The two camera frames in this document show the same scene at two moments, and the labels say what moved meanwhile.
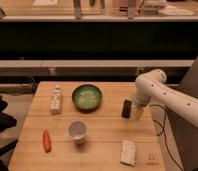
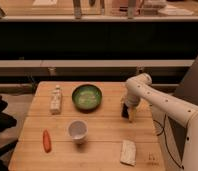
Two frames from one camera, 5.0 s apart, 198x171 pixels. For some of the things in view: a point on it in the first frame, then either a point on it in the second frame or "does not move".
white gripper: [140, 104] → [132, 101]
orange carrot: [47, 141] does not move
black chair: [0, 122] does not move
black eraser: [126, 110] does not move
